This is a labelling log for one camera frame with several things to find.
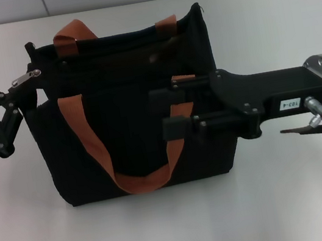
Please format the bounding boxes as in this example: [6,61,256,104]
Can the black bag with brown straps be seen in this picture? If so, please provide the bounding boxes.
[9,0,245,213]

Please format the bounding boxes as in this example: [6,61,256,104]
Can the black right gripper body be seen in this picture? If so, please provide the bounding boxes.
[206,51,322,145]

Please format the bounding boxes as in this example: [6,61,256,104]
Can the grey cable with silver plugs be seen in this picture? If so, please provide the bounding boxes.
[274,93,322,148]

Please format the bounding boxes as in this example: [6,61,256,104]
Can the silver metal zipper pull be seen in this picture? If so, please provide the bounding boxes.
[9,68,45,89]

